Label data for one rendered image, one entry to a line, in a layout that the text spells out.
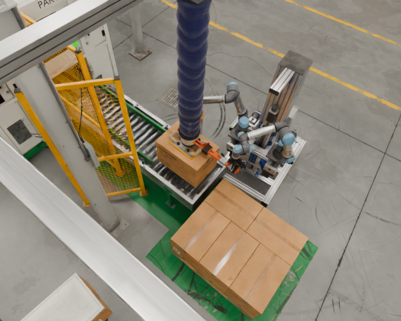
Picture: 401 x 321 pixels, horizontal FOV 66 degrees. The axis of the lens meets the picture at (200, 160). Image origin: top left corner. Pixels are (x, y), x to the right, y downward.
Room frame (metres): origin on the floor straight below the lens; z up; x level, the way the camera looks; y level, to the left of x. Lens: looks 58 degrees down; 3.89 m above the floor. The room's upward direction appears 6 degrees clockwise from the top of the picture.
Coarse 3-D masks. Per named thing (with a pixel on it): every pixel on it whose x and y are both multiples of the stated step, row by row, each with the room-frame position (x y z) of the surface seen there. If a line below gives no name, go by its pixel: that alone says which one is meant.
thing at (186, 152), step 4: (176, 140) 1.97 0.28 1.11; (172, 144) 1.92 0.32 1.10; (176, 144) 1.92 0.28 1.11; (180, 144) 1.93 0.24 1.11; (176, 148) 1.88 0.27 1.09; (180, 148) 1.87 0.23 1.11; (188, 148) 1.88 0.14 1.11; (184, 152) 1.83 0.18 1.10; (188, 152) 1.83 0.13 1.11; (188, 156) 1.79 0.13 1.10; (192, 156) 1.79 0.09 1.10
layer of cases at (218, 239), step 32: (224, 192) 1.68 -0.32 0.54; (192, 224) 1.24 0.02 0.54; (224, 224) 1.27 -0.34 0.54; (256, 224) 1.31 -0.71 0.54; (288, 224) 1.35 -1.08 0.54; (192, 256) 0.88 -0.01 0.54; (224, 256) 0.92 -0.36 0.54; (256, 256) 0.95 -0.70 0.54; (288, 256) 0.98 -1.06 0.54; (224, 288) 0.62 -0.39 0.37; (256, 288) 0.62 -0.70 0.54
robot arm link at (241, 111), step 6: (228, 84) 2.39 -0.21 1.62; (234, 84) 2.37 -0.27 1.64; (228, 90) 2.29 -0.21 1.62; (234, 90) 2.28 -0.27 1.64; (234, 102) 2.32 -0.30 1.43; (240, 102) 2.33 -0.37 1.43; (240, 108) 2.31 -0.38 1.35; (246, 108) 2.41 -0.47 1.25; (240, 114) 2.30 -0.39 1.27; (246, 114) 2.32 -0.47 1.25
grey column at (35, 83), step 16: (0, 16) 1.27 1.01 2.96; (16, 16) 1.32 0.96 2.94; (0, 32) 1.24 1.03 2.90; (16, 32) 1.30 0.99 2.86; (16, 80) 1.28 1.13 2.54; (32, 80) 1.26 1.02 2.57; (48, 80) 1.32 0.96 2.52; (32, 96) 1.23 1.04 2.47; (48, 96) 1.30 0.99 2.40; (48, 112) 1.26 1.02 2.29; (64, 112) 1.32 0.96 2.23; (48, 128) 1.24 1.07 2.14; (64, 128) 1.29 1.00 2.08; (64, 144) 1.25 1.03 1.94; (80, 144) 1.32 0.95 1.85; (64, 160) 1.29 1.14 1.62; (80, 160) 1.29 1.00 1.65; (80, 176) 1.23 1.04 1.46; (96, 176) 1.34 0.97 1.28; (96, 192) 1.28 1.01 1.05; (96, 208) 1.23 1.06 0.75; (112, 208) 1.34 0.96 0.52; (112, 224) 1.27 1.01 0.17; (128, 224) 1.35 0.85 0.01
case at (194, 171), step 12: (168, 132) 2.09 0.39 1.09; (156, 144) 1.95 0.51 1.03; (168, 144) 1.93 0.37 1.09; (168, 156) 1.85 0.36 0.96; (180, 156) 1.79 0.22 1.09; (204, 156) 1.82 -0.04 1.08; (180, 168) 1.75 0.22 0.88; (192, 168) 1.66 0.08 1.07; (204, 168) 1.74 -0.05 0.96; (192, 180) 1.65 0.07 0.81
